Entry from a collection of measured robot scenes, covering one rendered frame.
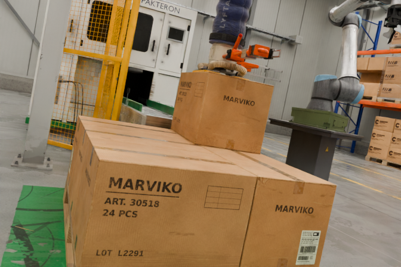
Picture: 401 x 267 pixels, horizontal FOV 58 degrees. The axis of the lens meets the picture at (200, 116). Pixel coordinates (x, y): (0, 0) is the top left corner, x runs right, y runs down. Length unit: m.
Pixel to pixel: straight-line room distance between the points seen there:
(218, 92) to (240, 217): 0.77
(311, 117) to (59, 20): 2.06
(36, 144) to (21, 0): 8.47
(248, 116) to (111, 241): 1.08
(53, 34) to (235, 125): 1.74
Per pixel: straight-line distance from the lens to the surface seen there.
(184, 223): 1.34
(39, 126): 3.16
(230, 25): 2.26
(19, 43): 11.26
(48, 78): 3.12
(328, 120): 2.49
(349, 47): 2.90
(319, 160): 2.60
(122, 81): 3.21
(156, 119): 2.52
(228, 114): 1.98
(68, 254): 1.76
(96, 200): 1.23
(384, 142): 10.38
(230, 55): 2.05
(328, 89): 2.66
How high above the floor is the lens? 0.80
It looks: 3 degrees down
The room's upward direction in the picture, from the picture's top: 11 degrees clockwise
